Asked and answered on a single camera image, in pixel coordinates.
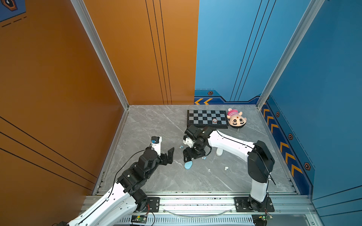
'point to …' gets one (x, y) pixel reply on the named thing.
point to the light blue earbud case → (188, 165)
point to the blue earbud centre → (204, 157)
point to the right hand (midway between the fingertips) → (187, 159)
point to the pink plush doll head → (236, 120)
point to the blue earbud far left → (181, 147)
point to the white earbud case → (219, 151)
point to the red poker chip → (215, 120)
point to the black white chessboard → (217, 119)
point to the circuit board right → (265, 217)
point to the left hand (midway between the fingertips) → (166, 146)
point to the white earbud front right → (226, 168)
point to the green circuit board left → (140, 219)
